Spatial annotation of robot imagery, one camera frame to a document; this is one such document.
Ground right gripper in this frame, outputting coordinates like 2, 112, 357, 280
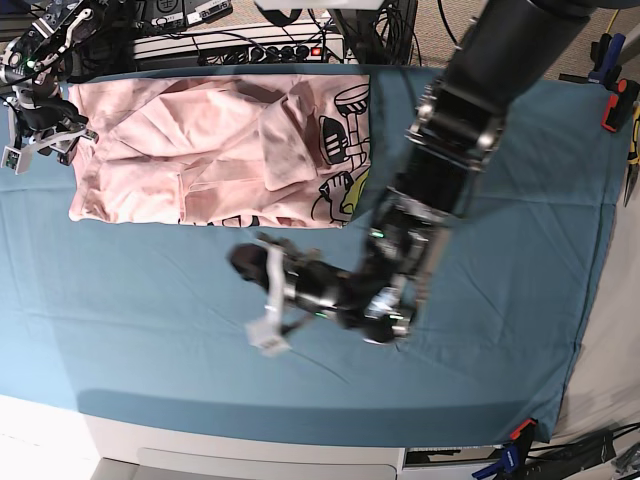
4, 95, 98, 165

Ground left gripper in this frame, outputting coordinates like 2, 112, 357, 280
228, 233, 360, 330

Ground pink T-shirt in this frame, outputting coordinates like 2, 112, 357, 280
69, 74, 372, 229

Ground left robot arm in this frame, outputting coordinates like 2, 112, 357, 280
230, 1, 598, 355

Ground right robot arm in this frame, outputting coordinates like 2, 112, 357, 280
1, 1, 135, 174

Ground teal table cloth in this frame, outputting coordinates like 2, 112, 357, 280
1, 81, 630, 447

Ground white power strip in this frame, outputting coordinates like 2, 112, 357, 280
239, 42, 351, 65

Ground orange blue clamp lower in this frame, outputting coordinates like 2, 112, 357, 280
472, 418, 538, 480

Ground orange black clamp upper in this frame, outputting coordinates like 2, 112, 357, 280
601, 79, 639, 132

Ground blue black clamp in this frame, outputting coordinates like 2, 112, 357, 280
558, 33, 626, 91

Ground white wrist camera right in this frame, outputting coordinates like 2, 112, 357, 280
1, 146, 32, 175

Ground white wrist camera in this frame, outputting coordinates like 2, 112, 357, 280
246, 319, 291, 357
1, 146, 32, 175

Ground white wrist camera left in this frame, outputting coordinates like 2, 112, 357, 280
246, 319, 291, 357

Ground yellow handled pliers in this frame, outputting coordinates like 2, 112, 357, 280
623, 102, 640, 206

